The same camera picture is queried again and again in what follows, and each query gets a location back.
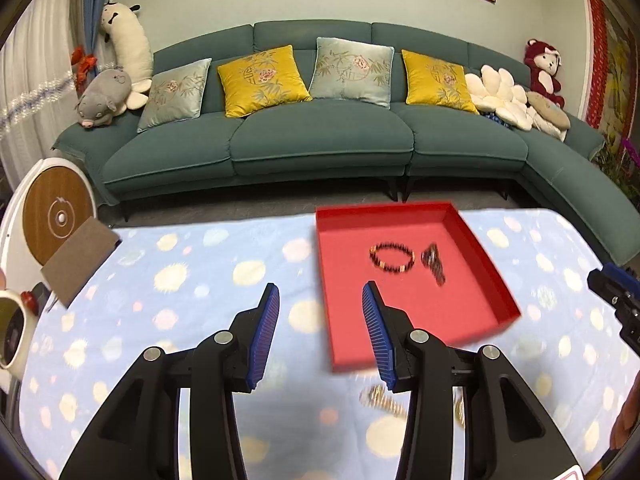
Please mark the red bow ornament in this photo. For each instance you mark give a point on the red bow ornament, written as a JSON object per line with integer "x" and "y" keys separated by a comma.
{"x": 82, "y": 62}

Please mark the white flower cushion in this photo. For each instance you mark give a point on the white flower cushion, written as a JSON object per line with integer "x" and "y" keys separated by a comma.
{"x": 500, "y": 97}

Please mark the white mug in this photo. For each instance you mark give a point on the white mug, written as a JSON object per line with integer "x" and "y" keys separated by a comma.
{"x": 17, "y": 335}

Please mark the silver blue tinsel garland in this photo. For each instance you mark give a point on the silver blue tinsel garland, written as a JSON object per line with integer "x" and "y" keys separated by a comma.
{"x": 35, "y": 95}

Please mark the white appliance with wooden disc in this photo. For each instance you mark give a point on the white appliance with wooden disc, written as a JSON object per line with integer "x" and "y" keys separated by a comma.
{"x": 60, "y": 200}

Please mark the red tray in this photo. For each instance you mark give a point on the red tray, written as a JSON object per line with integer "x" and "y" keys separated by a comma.
{"x": 450, "y": 300}

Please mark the gold segmented bangle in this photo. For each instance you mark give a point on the gold segmented bangle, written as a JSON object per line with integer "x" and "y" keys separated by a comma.
{"x": 380, "y": 399}

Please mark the white cow plush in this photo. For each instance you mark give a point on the white cow plush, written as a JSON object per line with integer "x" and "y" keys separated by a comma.
{"x": 132, "y": 45}

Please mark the grey pig plush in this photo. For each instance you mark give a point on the grey pig plush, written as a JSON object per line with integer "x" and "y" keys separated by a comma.
{"x": 105, "y": 95}

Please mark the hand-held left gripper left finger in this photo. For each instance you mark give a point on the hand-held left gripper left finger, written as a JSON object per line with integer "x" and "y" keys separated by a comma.
{"x": 265, "y": 340}

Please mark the red wall hanging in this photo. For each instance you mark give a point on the red wall hanging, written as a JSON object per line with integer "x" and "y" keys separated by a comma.
{"x": 600, "y": 60}

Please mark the light blue embroidered cushion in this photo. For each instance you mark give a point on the light blue embroidered cushion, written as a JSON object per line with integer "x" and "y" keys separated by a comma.
{"x": 172, "y": 95}
{"x": 350, "y": 72}

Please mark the brown board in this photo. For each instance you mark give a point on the brown board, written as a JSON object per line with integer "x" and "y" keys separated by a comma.
{"x": 77, "y": 260}

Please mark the white sheer curtain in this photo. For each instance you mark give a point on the white sheer curtain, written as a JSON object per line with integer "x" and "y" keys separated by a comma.
{"x": 40, "y": 50}

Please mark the teal sofa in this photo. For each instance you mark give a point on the teal sofa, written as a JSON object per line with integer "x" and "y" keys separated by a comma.
{"x": 320, "y": 135}

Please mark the red monkey plush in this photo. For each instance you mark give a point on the red monkey plush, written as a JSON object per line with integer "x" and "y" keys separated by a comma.
{"x": 542, "y": 67}

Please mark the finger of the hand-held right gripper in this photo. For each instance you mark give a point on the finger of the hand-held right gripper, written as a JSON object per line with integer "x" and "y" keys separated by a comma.
{"x": 631, "y": 330}
{"x": 612, "y": 285}

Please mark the blue spotted blanket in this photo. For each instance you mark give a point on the blue spotted blanket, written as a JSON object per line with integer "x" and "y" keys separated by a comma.
{"x": 200, "y": 285}

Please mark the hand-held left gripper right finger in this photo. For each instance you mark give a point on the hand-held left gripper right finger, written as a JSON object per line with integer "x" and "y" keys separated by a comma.
{"x": 377, "y": 340}

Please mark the blue patterned cloth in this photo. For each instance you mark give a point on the blue patterned cloth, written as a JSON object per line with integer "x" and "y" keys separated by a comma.
{"x": 495, "y": 119}

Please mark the yellow embroidered cushion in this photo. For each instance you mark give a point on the yellow embroidered cushion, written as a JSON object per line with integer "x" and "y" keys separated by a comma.
{"x": 262, "y": 80}
{"x": 435, "y": 80}

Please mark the colourful flower arrangement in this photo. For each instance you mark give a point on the colourful flower arrangement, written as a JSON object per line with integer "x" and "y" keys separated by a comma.
{"x": 617, "y": 160}

